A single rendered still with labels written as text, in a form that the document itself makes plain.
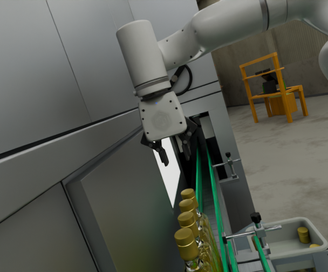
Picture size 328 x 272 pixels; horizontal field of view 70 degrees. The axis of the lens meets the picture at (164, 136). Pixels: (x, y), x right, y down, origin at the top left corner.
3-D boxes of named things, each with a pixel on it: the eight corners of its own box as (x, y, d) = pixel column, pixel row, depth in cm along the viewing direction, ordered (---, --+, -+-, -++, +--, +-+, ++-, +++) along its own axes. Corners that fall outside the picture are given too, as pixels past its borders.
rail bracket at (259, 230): (228, 255, 73) (217, 219, 71) (285, 244, 69) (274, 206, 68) (229, 262, 70) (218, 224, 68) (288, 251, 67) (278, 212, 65)
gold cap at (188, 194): (185, 204, 62) (180, 189, 62) (198, 202, 62) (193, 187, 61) (184, 211, 59) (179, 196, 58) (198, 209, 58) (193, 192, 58)
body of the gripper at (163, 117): (129, 99, 53) (145, 144, 55) (172, 84, 51) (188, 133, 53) (138, 97, 60) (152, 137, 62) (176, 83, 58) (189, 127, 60)
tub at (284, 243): (249, 247, 91) (243, 227, 90) (311, 236, 87) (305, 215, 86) (261, 283, 75) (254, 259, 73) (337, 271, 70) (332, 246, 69)
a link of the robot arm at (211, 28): (245, 4, 59) (135, 51, 66) (259, -23, 43) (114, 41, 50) (254, 40, 60) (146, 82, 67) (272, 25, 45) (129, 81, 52)
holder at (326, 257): (241, 267, 94) (231, 233, 91) (315, 255, 88) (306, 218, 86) (250, 306, 77) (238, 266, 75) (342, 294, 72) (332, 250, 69)
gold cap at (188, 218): (184, 230, 51) (177, 212, 50) (199, 228, 50) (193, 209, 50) (182, 241, 48) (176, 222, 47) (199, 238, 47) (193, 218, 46)
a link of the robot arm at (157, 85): (128, 89, 52) (132, 102, 53) (165, 75, 50) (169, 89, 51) (137, 88, 60) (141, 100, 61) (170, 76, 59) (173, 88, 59)
